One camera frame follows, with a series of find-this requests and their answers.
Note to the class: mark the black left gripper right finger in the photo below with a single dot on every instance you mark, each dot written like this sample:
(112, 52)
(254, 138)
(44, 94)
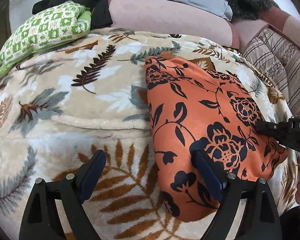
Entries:
(223, 187)

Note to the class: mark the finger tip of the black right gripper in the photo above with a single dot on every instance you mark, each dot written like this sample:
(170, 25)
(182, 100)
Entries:
(266, 128)

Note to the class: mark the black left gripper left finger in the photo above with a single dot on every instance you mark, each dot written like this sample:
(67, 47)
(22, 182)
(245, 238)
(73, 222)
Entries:
(75, 189)

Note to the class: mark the orange black floral garment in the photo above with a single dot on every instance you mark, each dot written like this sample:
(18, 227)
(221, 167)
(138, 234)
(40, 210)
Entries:
(200, 109)

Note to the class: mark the striped brown quilt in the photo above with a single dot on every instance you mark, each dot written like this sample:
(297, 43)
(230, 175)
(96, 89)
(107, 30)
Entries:
(279, 60)

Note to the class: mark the dark furry blanket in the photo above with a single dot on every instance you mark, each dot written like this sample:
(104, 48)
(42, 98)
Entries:
(250, 9)

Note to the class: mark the pink bolster pillow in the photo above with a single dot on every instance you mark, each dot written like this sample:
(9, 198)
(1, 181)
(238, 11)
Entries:
(167, 17)

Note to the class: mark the green white patterned cloth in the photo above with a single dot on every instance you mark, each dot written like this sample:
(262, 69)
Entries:
(47, 29)

